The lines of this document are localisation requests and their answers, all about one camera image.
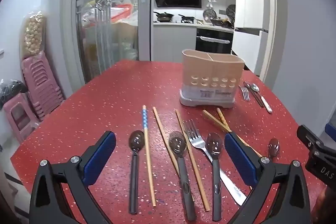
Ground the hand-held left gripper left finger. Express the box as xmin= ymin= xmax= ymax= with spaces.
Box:
xmin=29 ymin=131 xmax=116 ymax=224

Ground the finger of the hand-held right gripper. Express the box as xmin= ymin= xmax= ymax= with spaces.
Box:
xmin=325 ymin=123 xmax=336 ymax=139
xmin=297 ymin=125 xmax=326 ymax=153

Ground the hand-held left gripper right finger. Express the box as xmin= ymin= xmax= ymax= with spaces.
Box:
xmin=224 ymin=132 xmax=311 ymax=224

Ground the dark spoon with black handle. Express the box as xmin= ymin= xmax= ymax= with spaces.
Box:
xmin=268 ymin=138 xmax=281 ymax=157
xmin=206 ymin=132 xmax=223 ymax=222
xmin=129 ymin=130 xmax=145 ymax=214
xmin=168 ymin=131 xmax=197 ymax=221

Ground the yellow flower-pattern chopstick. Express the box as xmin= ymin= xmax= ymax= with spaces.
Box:
xmin=217 ymin=108 xmax=232 ymax=133

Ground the plain wooden chopstick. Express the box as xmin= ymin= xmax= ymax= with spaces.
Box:
xmin=203 ymin=109 xmax=263 ymax=157
xmin=153 ymin=107 xmax=195 ymax=202
xmin=175 ymin=109 xmax=211 ymax=212

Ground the beige cutlery holder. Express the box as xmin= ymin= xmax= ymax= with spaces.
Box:
xmin=179 ymin=49 xmax=246 ymax=109

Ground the blue patterned chopstick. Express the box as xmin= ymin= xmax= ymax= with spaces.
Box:
xmin=142 ymin=105 xmax=157 ymax=207

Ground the small all-steel fork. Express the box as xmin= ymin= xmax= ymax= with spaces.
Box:
xmin=240 ymin=81 xmax=250 ymax=102

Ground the single pink plastic stool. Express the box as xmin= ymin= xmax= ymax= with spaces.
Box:
xmin=3 ymin=93 xmax=40 ymax=145

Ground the stack of pink plastic stools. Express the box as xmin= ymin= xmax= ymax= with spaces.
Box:
xmin=22 ymin=52 xmax=65 ymax=121

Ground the black plastic bag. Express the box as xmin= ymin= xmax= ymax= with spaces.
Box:
xmin=0 ymin=79 xmax=28 ymax=109

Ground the black built-in oven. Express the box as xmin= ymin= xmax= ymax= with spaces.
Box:
xmin=196 ymin=28 xmax=234 ymax=54

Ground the glass door cabinet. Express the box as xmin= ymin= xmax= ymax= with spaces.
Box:
xmin=62 ymin=0 xmax=154 ymax=84

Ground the clear bag of round nuts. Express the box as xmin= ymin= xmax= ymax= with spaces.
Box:
xmin=20 ymin=11 xmax=47 ymax=58

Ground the white refrigerator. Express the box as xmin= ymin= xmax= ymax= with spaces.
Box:
xmin=232 ymin=0 xmax=275 ymax=77

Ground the round black strainer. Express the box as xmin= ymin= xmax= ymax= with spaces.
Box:
xmin=226 ymin=4 xmax=236 ymax=21

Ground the black gas stove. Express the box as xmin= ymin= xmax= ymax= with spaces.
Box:
xmin=178 ymin=14 xmax=196 ymax=24

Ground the black wok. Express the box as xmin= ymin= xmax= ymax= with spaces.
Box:
xmin=154 ymin=11 xmax=175 ymax=22

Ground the steel fork with white handle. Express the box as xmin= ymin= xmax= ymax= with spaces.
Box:
xmin=184 ymin=120 xmax=247 ymax=206

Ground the dark-handled fork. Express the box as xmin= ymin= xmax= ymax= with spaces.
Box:
xmin=244 ymin=81 xmax=264 ymax=107

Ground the steel spoon with white handle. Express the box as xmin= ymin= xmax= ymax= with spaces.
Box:
xmin=251 ymin=83 xmax=273 ymax=114

